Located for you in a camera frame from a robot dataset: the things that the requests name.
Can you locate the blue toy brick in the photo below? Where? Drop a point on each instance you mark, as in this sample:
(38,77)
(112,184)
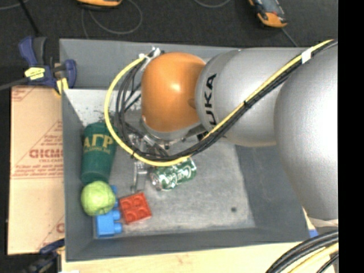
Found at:
(105,226)

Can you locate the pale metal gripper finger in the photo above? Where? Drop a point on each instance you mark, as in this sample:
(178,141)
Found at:
(134,178)
(141,176)

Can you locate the red toy brick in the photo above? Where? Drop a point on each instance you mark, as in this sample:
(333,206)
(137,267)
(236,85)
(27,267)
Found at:
(135,207)

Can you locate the dark green cup, yellow letters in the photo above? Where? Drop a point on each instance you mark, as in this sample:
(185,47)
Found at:
(96,158)

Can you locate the lime green ball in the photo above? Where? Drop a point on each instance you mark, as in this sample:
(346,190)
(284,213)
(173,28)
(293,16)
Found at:
(97,198)

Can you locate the green and white drink can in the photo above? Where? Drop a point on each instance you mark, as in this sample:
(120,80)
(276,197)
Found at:
(173,175)

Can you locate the brown cardboard board, red print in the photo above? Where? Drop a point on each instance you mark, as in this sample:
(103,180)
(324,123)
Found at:
(31,163)

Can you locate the grey metal bin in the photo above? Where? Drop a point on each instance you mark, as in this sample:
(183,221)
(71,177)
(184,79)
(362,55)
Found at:
(199,209)

